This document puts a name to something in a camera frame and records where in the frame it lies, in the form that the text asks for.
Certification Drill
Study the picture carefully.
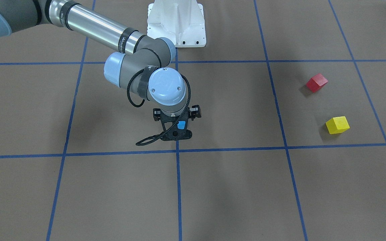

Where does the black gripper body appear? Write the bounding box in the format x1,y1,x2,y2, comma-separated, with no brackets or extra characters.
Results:
153,105,202,141

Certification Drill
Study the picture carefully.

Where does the white camera mast pedestal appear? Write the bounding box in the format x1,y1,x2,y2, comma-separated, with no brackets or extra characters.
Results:
147,0,206,48

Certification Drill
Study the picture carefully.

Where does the red wooden block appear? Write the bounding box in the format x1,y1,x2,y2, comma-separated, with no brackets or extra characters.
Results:
306,73,328,93

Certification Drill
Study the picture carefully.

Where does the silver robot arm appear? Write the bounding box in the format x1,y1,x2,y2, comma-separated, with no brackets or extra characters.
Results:
0,0,202,146

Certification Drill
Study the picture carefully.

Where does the blue wooden block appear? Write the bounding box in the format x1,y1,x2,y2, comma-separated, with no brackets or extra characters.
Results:
177,121,186,130

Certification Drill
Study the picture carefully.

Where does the yellow wooden block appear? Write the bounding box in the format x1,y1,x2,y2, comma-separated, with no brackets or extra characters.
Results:
326,116,350,135

